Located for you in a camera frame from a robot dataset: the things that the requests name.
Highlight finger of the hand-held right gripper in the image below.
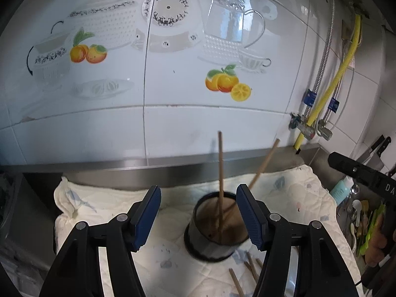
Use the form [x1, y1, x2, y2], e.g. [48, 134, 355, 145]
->
[328, 151, 396, 200]

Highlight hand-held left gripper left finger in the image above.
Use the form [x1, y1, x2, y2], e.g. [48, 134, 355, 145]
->
[39, 185, 162, 297]

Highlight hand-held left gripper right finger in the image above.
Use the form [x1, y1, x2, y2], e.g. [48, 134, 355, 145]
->
[236, 184, 359, 297]

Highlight black utensil holder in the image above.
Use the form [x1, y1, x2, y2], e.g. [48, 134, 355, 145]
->
[184, 192, 249, 262]

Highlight person's right hand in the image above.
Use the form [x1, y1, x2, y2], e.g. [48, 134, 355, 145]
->
[365, 230, 385, 265]

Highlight teal plastic bottle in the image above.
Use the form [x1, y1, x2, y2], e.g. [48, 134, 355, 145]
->
[329, 176, 354, 206]

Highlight printed quilted blanket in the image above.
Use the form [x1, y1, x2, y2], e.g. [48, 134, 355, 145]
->
[54, 164, 364, 297]

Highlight metal pipe valve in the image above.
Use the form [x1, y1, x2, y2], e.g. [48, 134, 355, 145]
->
[289, 113, 316, 140]
[317, 119, 333, 140]

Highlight black handled knife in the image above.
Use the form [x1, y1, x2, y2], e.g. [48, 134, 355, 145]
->
[360, 134, 386, 164]
[371, 136, 393, 172]

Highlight corrugated metal hose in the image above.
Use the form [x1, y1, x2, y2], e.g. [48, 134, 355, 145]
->
[305, 0, 338, 124]
[320, 65, 356, 127]

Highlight yellow gas hose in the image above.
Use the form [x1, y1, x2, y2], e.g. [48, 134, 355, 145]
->
[295, 14, 362, 157]

